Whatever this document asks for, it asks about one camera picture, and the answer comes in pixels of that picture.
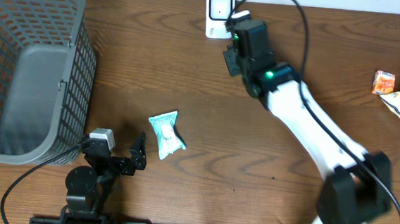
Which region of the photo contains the grey plastic mesh basket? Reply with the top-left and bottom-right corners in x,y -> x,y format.
0,0 -> 97,165

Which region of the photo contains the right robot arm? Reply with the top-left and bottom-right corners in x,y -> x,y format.
223,14 -> 392,224

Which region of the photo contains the white barcode scanner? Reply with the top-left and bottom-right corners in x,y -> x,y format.
205,0 -> 236,39

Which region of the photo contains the light teal candy packet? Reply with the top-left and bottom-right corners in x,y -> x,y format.
149,111 -> 186,160

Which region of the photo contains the small orange box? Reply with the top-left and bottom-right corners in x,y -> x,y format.
372,70 -> 396,95

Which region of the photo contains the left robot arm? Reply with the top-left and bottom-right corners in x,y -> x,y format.
59,128 -> 147,224

